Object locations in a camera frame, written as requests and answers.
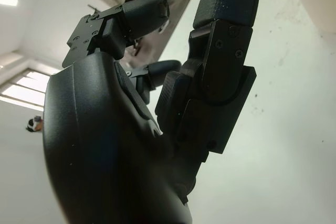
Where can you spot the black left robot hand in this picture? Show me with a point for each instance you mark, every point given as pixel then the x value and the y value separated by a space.
pixel 105 142

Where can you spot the small black white object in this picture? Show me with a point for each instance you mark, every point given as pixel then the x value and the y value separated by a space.
pixel 34 124

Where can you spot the bright window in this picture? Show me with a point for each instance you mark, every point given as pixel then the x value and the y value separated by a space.
pixel 26 93

